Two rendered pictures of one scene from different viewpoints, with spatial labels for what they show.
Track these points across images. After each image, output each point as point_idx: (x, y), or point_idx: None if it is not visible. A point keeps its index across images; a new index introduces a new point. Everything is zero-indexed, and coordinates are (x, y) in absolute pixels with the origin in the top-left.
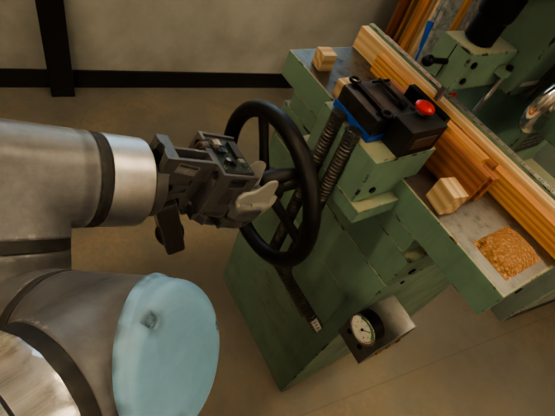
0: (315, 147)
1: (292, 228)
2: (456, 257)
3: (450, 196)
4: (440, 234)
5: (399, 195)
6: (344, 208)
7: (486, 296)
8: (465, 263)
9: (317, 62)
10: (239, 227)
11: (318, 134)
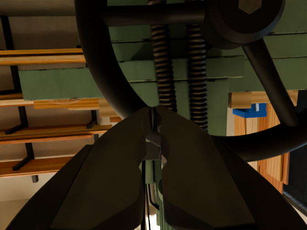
0: (204, 101)
1: (129, 24)
2: (61, 90)
3: (103, 115)
4: (82, 91)
5: (129, 83)
6: (131, 69)
7: (28, 89)
8: (54, 93)
9: (289, 95)
10: (17, 215)
11: (215, 105)
